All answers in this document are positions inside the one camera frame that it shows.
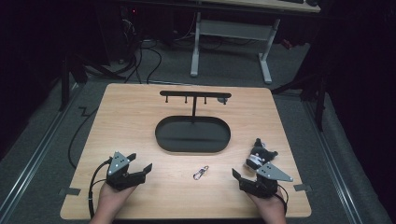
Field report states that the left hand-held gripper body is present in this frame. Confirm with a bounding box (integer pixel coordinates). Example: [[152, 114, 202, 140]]
[[106, 151, 148, 191]]

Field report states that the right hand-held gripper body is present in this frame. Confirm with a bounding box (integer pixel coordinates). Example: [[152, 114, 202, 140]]
[[239, 161, 294, 199]]

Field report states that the black and white plush keychain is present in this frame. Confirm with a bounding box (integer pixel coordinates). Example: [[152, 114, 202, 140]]
[[245, 137, 279, 172]]

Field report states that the black hook rack with tray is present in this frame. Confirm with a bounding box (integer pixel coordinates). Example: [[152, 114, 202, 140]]
[[154, 90, 233, 154]]

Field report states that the person's right hand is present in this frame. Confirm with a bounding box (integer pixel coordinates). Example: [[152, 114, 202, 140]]
[[247, 190, 288, 219]]

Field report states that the person's left hand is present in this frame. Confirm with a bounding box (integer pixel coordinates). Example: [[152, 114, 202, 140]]
[[92, 183, 138, 219]]

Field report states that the grey tape piece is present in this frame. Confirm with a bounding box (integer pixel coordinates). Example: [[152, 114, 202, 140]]
[[292, 183, 313, 192], [63, 187, 81, 197]]

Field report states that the black metal stand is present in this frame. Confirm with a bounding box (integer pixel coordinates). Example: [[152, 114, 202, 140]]
[[58, 51, 126, 112], [270, 70, 329, 133]]

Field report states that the white-framed wooden desk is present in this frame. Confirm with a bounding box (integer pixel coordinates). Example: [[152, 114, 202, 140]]
[[190, 0, 322, 85]]

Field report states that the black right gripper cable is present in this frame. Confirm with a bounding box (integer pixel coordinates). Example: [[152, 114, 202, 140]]
[[276, 184, 290, 217]]

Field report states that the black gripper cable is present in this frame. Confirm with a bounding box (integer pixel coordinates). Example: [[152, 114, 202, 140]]
[[276, 184, 290, 217], [87, 158, 113, 220]]

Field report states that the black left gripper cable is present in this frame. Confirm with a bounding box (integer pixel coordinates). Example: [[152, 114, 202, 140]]
[[87, 158, 113, 220]]

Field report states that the silver carabiner keychain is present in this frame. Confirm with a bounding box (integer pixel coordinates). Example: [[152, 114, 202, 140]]
[[192, 164, 210, 181]]

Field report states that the black floor cable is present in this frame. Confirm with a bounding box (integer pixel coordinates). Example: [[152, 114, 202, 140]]
[[67, 105, 100, 170]]

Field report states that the metal floor rail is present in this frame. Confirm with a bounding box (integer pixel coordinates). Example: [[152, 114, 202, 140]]
[[0, 83, 80, 218], [302, 98, 364, 224]]

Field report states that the bundle of black cables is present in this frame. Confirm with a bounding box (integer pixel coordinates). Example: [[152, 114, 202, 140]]
[[120, 18, 163, 86]]

